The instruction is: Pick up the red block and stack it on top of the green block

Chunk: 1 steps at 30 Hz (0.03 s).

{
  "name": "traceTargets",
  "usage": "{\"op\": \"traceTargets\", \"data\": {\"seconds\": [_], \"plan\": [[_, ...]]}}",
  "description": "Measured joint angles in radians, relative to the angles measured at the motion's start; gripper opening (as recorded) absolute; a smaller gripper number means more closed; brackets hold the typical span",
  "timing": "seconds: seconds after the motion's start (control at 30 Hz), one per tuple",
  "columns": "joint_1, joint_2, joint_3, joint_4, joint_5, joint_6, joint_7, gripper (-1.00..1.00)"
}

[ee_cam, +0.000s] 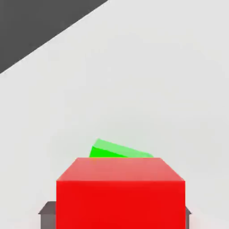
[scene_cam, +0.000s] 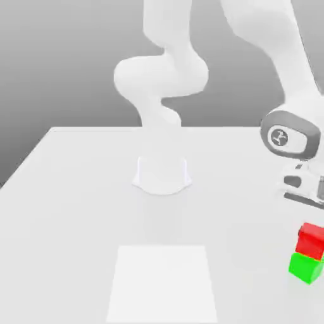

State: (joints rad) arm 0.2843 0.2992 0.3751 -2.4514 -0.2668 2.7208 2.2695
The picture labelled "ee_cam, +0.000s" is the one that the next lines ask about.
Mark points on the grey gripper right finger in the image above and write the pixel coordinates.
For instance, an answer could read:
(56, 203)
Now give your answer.
(187, 220)

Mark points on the small green cube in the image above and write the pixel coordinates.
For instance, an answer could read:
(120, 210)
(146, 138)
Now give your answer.
(114, 149)

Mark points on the small red cube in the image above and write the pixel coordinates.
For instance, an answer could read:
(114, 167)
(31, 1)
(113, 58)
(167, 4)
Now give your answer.
(120, 200)

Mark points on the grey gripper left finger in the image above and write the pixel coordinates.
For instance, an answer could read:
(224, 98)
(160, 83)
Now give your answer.
(48, 217)

